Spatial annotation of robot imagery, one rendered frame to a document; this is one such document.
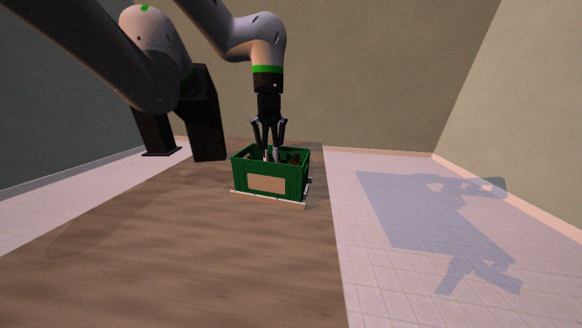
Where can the green plastic crate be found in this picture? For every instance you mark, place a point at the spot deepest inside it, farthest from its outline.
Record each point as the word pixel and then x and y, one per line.
pixel 271 179

